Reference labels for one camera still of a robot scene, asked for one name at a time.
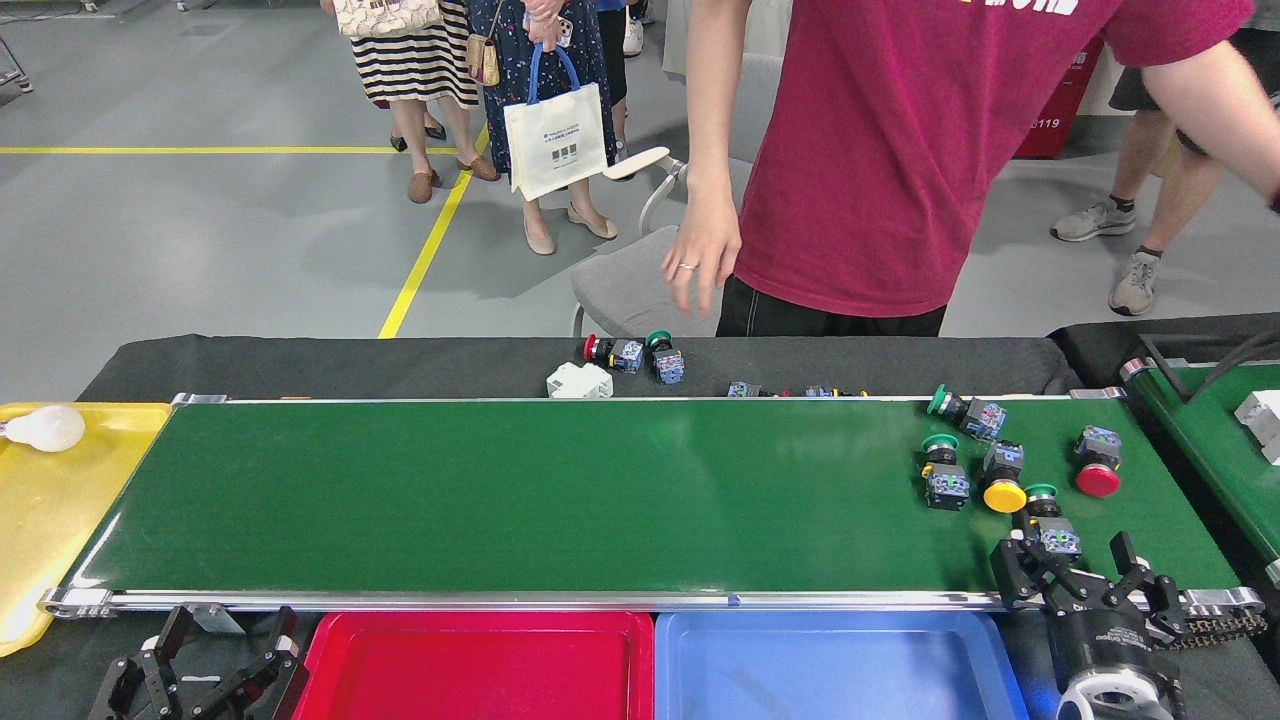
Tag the white light bulb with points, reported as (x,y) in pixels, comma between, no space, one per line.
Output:
(45,428)

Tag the yellow plastic tray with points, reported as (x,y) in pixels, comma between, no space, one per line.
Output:
(50,540)

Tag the metal cart frame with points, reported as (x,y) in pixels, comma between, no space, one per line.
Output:
(26,86)

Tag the smartphone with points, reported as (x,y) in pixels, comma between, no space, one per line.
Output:
(563,32)

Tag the person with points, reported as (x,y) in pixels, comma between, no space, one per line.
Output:
(1145,150)
(590,60)
(672,35)
(410,60)
(900,150)
(435,132)
(612,50)

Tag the red plastic tray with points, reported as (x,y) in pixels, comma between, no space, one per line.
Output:
(470,670)

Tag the blue plastic tray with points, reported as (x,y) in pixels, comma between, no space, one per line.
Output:
(830,670)

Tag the person's left forearm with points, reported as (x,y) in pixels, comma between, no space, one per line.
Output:
(1250,130)

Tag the white canvas tote bag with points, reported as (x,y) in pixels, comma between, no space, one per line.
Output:
(555,140)

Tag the person's right forearm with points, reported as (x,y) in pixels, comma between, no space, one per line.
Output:
(715,120)

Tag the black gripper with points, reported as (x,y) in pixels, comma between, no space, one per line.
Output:
(1105,640)

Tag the black metal frame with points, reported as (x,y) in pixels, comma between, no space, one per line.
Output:
(1190,395)

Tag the person's right hand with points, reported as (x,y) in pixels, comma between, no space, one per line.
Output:
(705,250)

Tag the red fire extinguisher box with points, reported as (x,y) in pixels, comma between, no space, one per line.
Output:
(1050,130)

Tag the grey office chair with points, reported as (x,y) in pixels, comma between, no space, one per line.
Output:
(630,290)

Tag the person's hand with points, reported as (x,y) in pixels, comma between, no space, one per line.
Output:
(545,25)

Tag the white circuit breaker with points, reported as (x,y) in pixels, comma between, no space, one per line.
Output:
(1262,420)
(580,382)

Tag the cream patterned shoulder bag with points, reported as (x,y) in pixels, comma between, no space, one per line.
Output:
(385,15)

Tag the green conveyor belt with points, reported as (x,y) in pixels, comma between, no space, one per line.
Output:
(560,500)
(1220,450)

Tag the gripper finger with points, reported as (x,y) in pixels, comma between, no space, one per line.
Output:
(270,685)
(120,690)

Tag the small tan handbag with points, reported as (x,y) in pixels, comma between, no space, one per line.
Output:
(484,60)

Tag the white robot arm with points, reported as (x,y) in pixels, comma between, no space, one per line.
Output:
(1110,700)

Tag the yellow push button switch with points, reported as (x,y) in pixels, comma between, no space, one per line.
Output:
(1005,495)

